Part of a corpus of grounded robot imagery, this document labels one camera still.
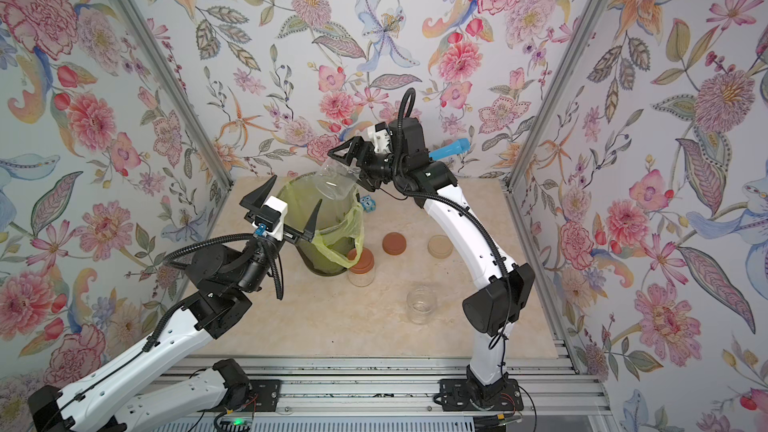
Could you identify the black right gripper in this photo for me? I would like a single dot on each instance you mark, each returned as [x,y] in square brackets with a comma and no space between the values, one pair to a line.
[360,156]

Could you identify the blue toy microphone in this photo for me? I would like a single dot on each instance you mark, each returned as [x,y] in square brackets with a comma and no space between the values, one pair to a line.
[457,147]

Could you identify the small blue figurine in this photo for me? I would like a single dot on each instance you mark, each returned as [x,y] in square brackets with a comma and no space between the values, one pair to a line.
[368,203]

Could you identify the clear plastic rice jar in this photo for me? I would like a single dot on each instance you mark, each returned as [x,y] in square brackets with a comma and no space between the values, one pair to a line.
[421,304]

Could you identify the aluminium corner post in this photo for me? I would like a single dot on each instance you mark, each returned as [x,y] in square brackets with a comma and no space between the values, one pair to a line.
[560,80]
[129,11]

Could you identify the aluminium corner post right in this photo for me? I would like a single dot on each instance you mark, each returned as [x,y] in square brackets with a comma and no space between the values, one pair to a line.
[560,80]

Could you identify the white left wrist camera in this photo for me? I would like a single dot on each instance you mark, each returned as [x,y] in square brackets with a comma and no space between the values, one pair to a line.
[270,220]

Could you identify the aluminium corner post left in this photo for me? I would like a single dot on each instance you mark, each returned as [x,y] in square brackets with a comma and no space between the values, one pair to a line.
[129,11]

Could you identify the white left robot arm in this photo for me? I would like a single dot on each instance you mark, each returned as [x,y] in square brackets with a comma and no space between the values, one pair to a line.
[224,270]

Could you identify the green plastic bin liner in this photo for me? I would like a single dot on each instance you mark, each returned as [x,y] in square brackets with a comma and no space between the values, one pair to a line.
[330,228]

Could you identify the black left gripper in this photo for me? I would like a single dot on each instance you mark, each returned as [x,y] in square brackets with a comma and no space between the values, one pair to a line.
[309,230]

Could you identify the black mesh waste bin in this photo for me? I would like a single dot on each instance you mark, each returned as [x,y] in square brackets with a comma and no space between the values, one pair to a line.
[327,246]

